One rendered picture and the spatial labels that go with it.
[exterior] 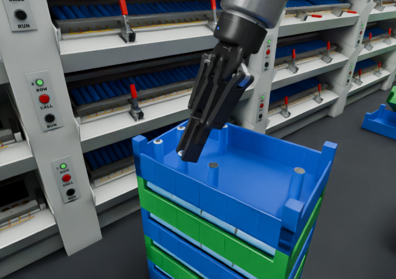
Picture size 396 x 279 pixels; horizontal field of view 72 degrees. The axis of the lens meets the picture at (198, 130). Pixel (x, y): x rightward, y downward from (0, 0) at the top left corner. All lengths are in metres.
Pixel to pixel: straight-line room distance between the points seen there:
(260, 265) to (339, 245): 0.48
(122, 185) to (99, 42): 0.40
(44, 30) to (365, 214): 1.00
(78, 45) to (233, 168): 0.41
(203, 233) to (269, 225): 0.14
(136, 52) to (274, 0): 0.38
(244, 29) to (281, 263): 0.33
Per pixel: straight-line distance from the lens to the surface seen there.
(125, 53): 0.67
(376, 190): 1.17
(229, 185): 0.50
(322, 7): 1.33
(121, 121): 0.73
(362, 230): 0.99
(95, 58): 0.65
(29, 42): 0.61
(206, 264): 0.55
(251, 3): 0.40
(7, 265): 0.89
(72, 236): 0.83
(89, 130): 0.71
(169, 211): 0.52
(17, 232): 0.80
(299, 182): 0.45
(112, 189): 0.82
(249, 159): 0.57
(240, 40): 0.40
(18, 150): 0.69
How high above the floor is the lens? 0.64
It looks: 28 degrees down
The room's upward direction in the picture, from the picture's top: straight up
